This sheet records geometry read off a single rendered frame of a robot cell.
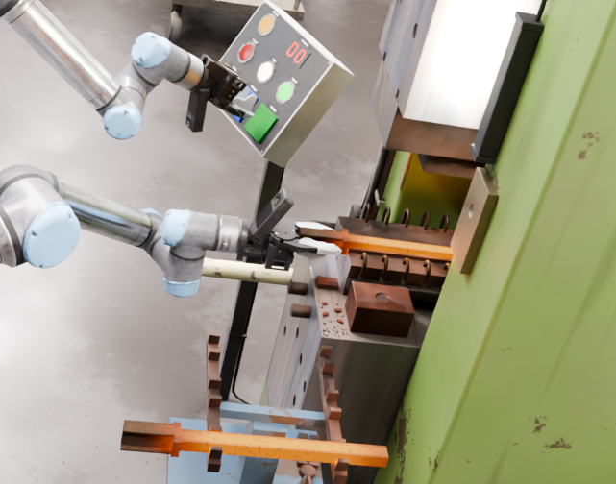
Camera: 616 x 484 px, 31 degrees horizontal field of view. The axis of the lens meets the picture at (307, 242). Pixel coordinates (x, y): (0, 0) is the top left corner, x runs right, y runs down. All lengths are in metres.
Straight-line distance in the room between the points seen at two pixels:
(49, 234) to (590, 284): 0.93
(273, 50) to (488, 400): 1.13
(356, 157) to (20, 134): 1.37
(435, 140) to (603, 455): 0.67
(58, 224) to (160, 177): 2.31
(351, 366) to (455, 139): 0.50
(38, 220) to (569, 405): 0.99
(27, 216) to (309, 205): 2.41
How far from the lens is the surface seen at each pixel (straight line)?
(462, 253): 2.00
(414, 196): 2.52
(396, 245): 2.35
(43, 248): 2.03
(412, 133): 2.13
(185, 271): 2.31
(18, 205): 2.04
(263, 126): 2.66
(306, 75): 2.64
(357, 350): 2.23
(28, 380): 3.34
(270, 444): 1.86
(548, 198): 1.76
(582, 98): 1.69
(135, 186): 4.23
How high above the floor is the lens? 2.27
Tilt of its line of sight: 33 degrees down
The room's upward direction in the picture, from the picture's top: 15 degrees clockwise
